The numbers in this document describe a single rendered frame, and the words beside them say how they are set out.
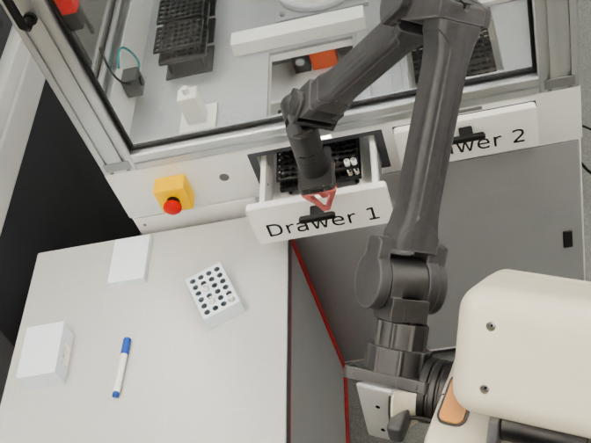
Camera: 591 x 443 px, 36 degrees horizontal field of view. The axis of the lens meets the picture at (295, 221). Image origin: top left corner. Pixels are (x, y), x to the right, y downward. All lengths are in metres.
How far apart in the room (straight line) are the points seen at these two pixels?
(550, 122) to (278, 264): 0.64
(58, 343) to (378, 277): 0.95
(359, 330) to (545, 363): 1.47
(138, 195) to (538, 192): 0.90
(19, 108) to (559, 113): 1.36
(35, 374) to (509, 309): 1.17
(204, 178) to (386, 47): 0.77
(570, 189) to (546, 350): 1.12
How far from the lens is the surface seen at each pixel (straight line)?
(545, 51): 1.82
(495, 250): 2.22
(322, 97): 1.51
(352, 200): 1.80
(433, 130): 1.18
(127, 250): 2.08
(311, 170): 1.65
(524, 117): 1.89
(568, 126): 1.95
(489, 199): 2.08
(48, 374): 1.92
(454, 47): 1.19
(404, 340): 1.18
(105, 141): 1.95
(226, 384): 1.79
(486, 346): 1.01
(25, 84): 2.53
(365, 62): 1.39
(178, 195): 1.97
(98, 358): 1.95
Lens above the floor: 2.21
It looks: 47 degrees down
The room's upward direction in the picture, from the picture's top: 22 degrees counter-clockwise
